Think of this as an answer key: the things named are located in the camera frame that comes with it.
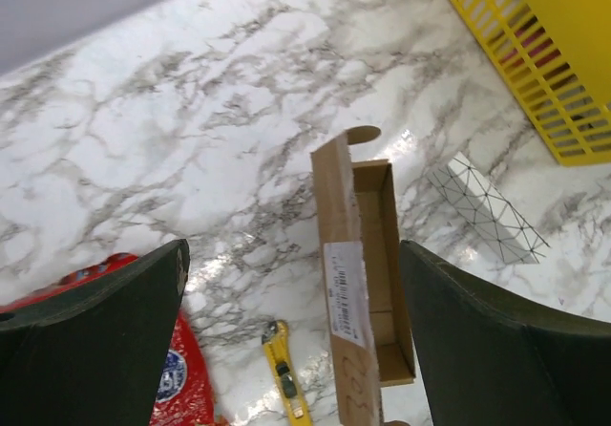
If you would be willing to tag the yellow plastic basket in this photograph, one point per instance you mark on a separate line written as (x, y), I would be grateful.
(554, 56)

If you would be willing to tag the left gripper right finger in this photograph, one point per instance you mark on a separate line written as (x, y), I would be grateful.
(491, 357)

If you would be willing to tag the yellow utility knife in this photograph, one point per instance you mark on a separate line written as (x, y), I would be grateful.
(276, 350)

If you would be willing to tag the brown cardboard express box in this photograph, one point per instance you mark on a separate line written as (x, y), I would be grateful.
(368, 319)

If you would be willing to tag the white geometric patterned box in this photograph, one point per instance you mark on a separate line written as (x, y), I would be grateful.
(494, 218)

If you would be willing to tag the red snack bag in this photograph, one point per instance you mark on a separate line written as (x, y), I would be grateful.
(184, 395)

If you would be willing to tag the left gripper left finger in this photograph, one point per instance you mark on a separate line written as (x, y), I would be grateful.
(92, 352)

